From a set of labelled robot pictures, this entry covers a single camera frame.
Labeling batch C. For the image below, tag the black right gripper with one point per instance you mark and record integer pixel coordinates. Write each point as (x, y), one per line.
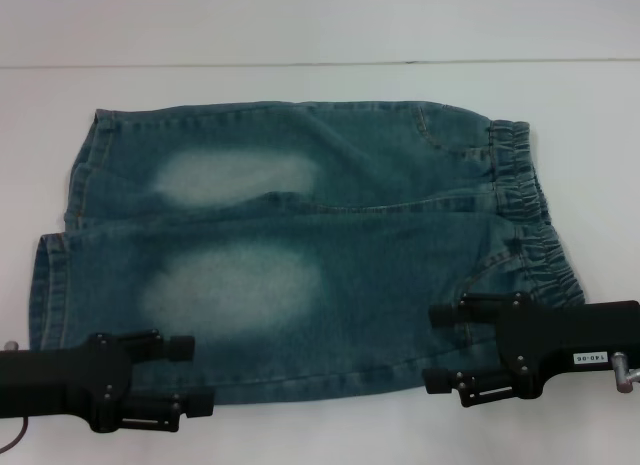
(560, 340)

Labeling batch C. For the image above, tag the blue denim shorts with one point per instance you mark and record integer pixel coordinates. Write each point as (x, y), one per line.
(300, 285)

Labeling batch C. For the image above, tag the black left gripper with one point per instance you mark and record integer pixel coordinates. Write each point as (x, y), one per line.
(60, 380)

